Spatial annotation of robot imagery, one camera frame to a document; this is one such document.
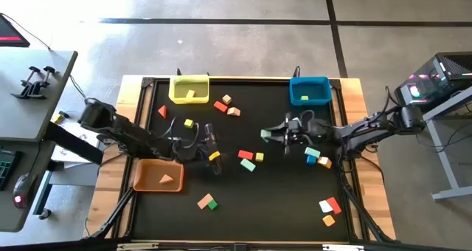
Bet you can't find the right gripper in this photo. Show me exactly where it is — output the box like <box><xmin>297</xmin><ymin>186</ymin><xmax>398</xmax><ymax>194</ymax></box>
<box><xmin>260</xmin><ymin>111</ymin><xmax>315</xmax><ymax>157</ymax></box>

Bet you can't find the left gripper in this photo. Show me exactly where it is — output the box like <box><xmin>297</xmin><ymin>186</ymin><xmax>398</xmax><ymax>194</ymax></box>
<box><xmin>172</xmin><ymin>123</ymin><xmax>224</xmax><ymax>176</ymax></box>

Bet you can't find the tan long block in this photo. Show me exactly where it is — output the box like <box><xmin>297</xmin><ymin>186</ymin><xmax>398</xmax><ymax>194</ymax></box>
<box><xmin>197</xmin><ymin>193</ymin><xmax>215</xmax><ymax>210</ymax></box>

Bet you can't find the blue plastic bin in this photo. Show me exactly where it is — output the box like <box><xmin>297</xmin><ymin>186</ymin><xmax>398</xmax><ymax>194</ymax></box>
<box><xmin>289</xmin><ymin>76</ymin><xmax>333</xmax><ymax>107</ymax></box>

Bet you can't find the black table mat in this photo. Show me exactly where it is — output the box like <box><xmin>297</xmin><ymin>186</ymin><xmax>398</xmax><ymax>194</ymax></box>
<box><xmin>131</xmin><ymin>80</ymin><xmax>350</xmax><ymax>243</ymax></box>

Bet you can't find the orange plastic bin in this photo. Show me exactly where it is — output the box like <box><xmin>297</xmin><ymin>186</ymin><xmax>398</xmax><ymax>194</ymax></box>
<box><xmin>133</xmin><ymin>159</ymin><xmax>185</xmax><ymax>193</ymax></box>

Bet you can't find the yellow plastic bin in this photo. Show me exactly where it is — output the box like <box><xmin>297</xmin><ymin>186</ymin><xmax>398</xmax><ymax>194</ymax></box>
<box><xmin>168</xmin><ymin>75</ymin><xmax>211</xmax><ymax>106</ymax></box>

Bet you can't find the white paper sheet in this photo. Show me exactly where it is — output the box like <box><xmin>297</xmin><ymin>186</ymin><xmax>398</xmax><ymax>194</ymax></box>
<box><xmin>50</xmin><ymin>121</ymin><xmax>108</xmax><ymax>164</ymax></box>

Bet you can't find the glass computer case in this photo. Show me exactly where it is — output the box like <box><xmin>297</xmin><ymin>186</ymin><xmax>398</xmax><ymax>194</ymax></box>
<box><xmin>393</xmin><ymin>51</ymin><xmax>472</xmax><ymax>114</ymax></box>

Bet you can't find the small yellow black tool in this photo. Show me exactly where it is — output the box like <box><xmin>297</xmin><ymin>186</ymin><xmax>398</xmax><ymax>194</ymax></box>
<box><xmin>50</xmin><ymin>110</ymin><xmax>71</xmax><ymax>126</ymax></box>

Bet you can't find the desk leg with caster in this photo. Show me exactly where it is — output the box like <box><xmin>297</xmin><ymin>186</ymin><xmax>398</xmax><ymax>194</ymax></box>
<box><xmin>31</xmin><ymin>168</ymin><xmax>53</xmax><ymax>221</ymax></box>

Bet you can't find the black clamp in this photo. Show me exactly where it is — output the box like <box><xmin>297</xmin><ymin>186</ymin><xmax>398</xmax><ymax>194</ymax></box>
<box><xmin>10</xmin><ymin>65</ymin><xmax>41</xmax><ymax>100</ymax></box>
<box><xmin>27</xmin><ymin>65</ymin><xmax>57</xmax><ymax>100</ymax></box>

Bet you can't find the black computer mouse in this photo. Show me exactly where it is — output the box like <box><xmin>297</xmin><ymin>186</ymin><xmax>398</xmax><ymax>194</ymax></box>
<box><xmin>13</xmin><ymin>172</ymin><xmax>37</xmax><ymax>210</ymax></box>

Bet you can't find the grey desk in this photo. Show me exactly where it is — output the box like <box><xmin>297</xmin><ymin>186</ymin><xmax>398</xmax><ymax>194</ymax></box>
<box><xmin>0</xmin><ymin>47</ymin><xmax>79</xmax><ymax>143</ymax></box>
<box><xmin>0</xmin><ymin>140</ymin><xmax>56</xmax><ymax>233</ymax></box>

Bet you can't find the black keyboard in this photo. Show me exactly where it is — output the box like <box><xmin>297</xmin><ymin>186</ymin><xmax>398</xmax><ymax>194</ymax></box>
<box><xmin>0</xmin><ymin>150</ymin><xmax>22</xmax><ymax>192</ymax></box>

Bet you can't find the black monitor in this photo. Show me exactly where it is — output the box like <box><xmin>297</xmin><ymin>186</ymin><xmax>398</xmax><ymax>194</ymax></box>
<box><xmin>0</xmin><ymin>13</ymin><xmax>31</xmax><ymax>48</ymax></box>

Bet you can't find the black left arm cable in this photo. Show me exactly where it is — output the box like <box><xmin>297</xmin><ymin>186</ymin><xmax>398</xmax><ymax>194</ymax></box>
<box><xmin>160</xmin><ymin>116</ymin><xmax>201</xmax><ymax>151</ymax></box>

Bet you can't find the black aluminium table frame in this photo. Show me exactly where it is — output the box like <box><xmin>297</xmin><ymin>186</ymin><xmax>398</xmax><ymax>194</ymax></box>
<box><xmin>83</xmin><ymin>75</ymin><xmax>398</xmax><ymax>244</ymax></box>

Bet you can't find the silver bracket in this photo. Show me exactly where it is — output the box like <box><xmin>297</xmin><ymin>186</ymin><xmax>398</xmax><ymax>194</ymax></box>
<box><xmin>117</xmin><ymin>242</ymin><xmax>160</xmax><ymax>251</ymax></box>
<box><xmin>322</xmin><ymin>244</ymin><xmax>365</xmax><ymax>251</ymax></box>

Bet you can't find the thin black desk cable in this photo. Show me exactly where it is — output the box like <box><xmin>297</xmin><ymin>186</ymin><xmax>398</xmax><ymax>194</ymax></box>
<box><xmin>69</xmin><ymin>75</ymin><xmax>88</xmax><ymax>100</ymax></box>

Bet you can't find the grey desk frame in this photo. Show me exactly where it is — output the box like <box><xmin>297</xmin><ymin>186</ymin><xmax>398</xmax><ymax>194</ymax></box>
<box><xmin>406</xmin><ymin>86</ymin><xmax>472</xmax><ymax>202</ymax></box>

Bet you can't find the thin black monitor cable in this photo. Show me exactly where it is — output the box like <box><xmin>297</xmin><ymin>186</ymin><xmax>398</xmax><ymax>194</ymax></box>
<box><xmin>0</xmin><ymin>12</ymin><xmax>52</xmax><ymax>50</ymax></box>

